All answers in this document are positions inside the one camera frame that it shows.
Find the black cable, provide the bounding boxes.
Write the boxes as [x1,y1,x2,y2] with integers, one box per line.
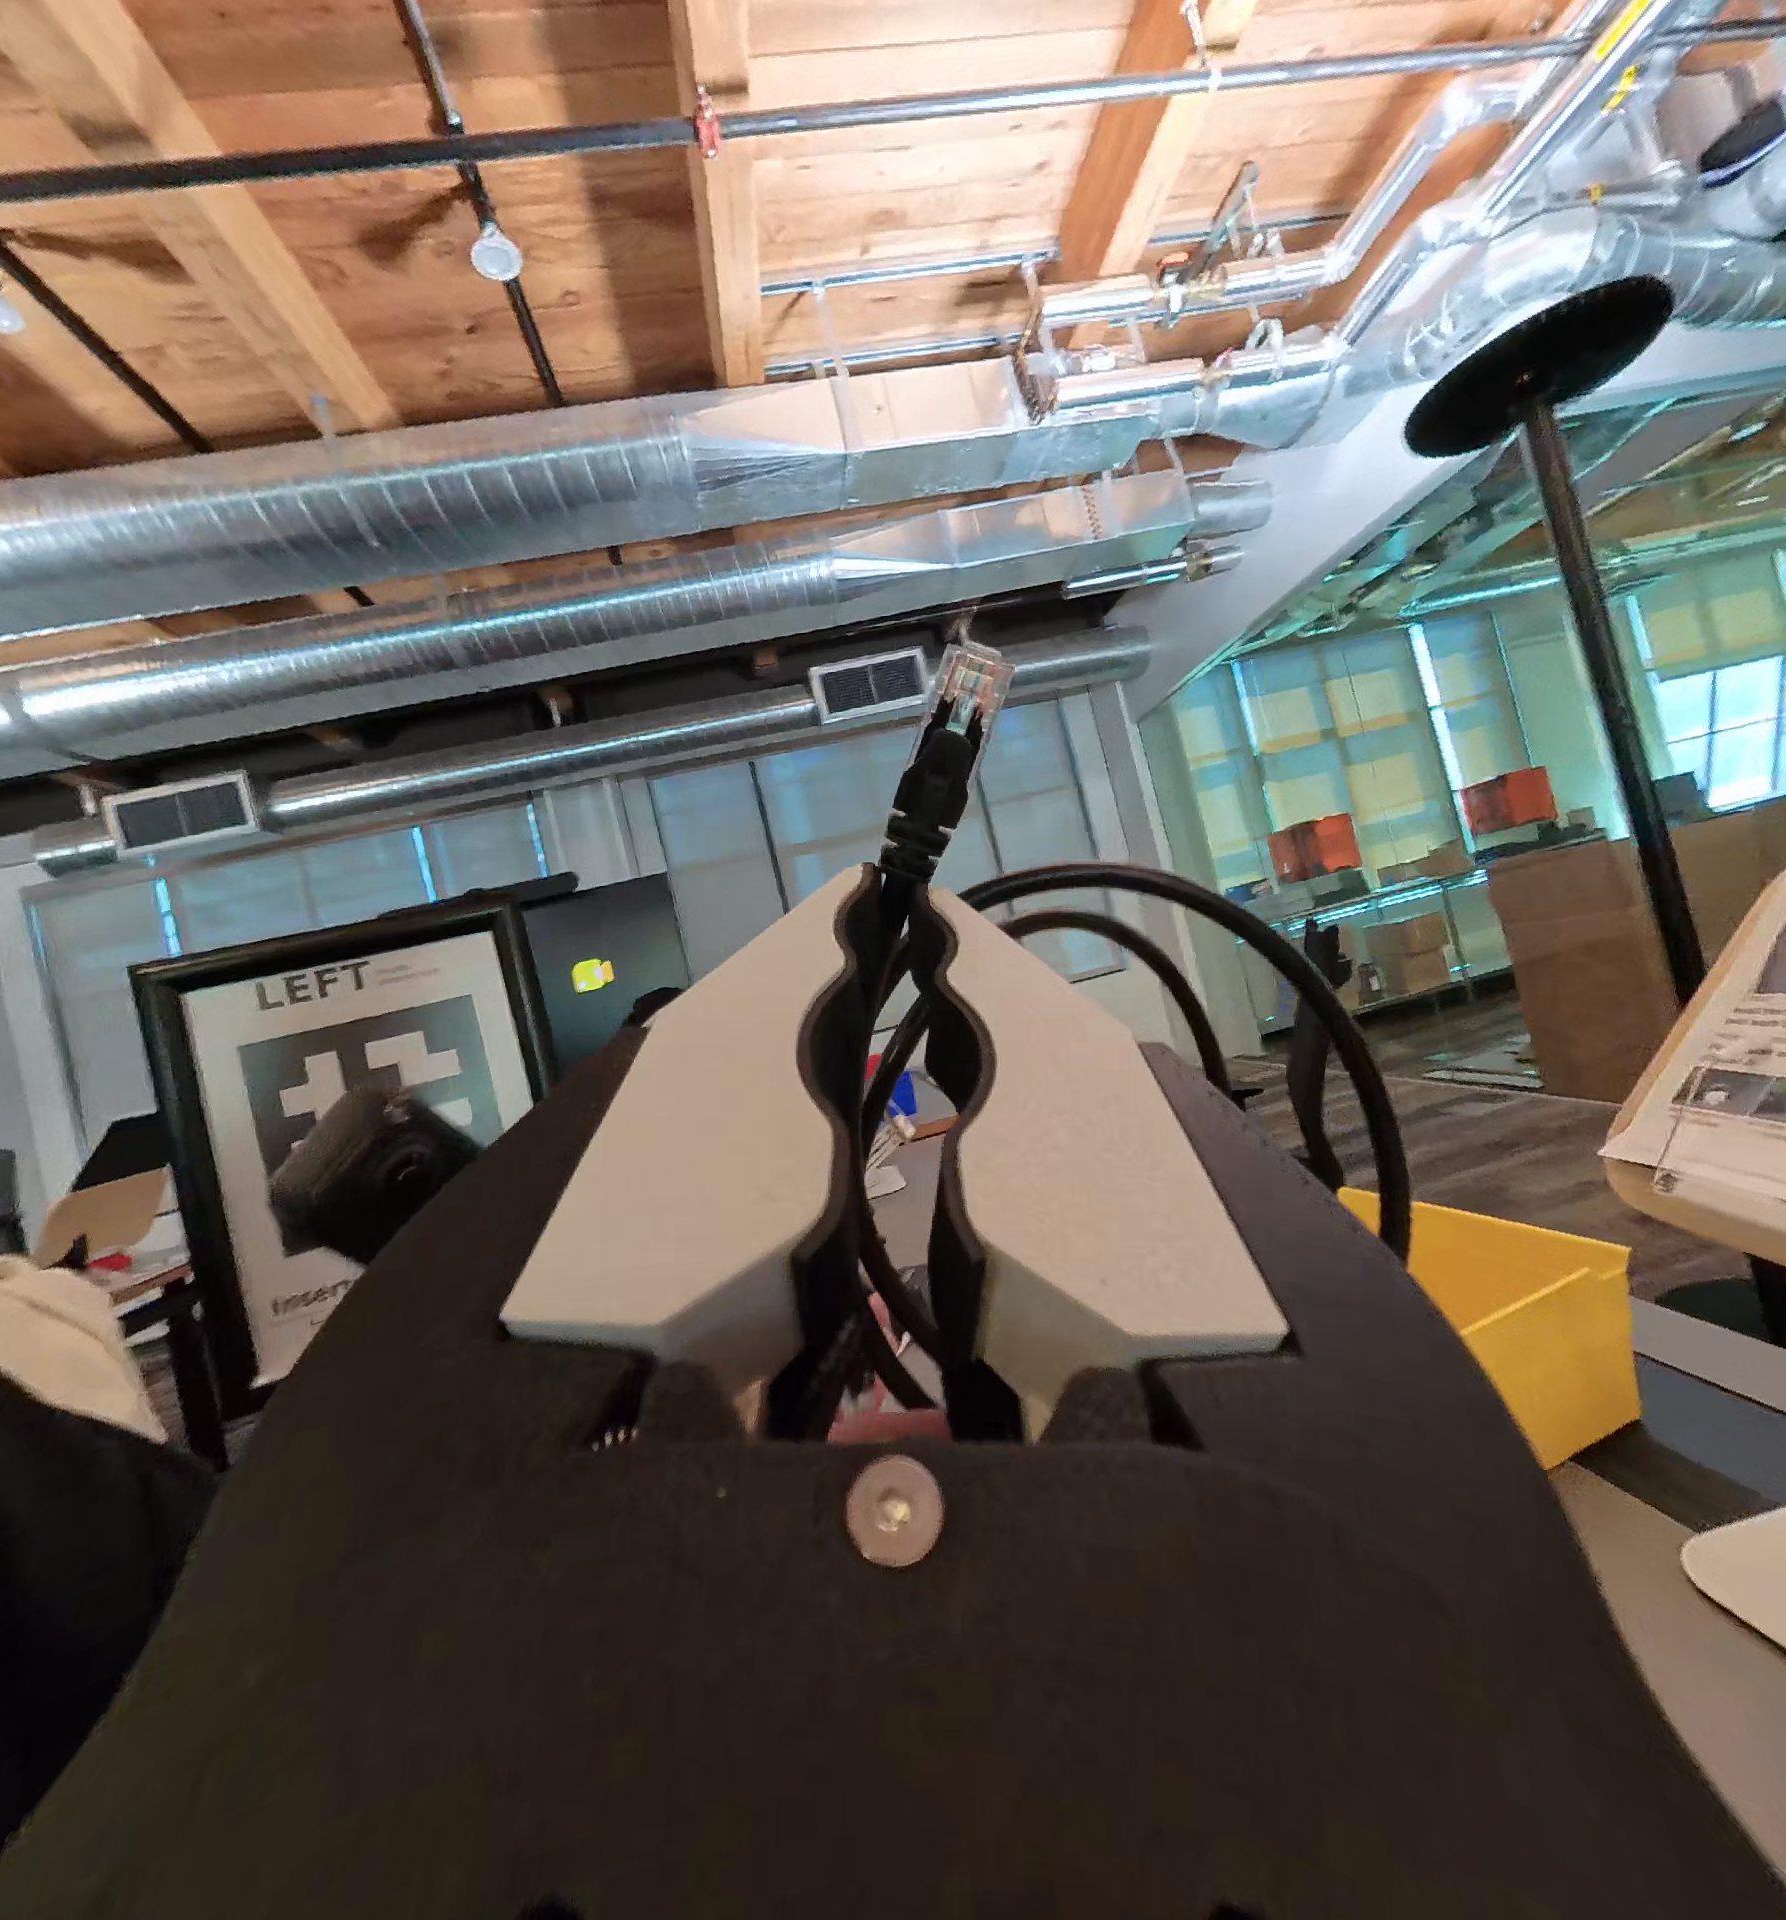
[839,637,1417,1419]

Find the black framed marker sign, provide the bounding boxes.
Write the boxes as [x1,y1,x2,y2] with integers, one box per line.
[132,898,557,1425]

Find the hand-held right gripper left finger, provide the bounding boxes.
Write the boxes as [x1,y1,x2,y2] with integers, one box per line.
[501,866,888,1438]

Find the black screen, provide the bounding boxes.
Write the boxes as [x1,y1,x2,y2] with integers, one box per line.
[525,876,691,1083]

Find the white and wooden document stand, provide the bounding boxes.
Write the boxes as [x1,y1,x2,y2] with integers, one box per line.
[1602,795,1786,1703]

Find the silver flexible ducts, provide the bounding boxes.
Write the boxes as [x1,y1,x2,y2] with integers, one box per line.
[1343,90,1786,453]

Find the open cardboard box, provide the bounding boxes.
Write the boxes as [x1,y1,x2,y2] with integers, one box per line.
[31,1162,182,1278]

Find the cream cloth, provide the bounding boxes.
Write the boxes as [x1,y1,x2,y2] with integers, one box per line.
[0,1257,168,1443]

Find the black office chair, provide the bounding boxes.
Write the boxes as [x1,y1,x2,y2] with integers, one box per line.
[1290,915,1352,1187]

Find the yellow plastic bin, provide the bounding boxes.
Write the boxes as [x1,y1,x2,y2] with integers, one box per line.
[1336,1190,1640,1472]

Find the white vent grille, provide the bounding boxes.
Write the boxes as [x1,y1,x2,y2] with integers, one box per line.
[812,647,933,724]
[102,772,262,856]

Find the silver air duct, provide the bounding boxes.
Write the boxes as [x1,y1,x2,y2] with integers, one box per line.
[31,629,1151,878]

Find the large silver duct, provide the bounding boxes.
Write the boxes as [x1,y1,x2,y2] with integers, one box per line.
[0,338,1352,767]

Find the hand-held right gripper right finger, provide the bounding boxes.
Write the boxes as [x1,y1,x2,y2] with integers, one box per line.
[906,883,1293,1438]

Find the metal shelf with boxes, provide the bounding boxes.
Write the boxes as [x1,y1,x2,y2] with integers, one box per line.
[1240,766,1571,1036]

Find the black floor lamp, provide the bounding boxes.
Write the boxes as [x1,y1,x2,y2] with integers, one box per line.
[1403,277,1712,1023]

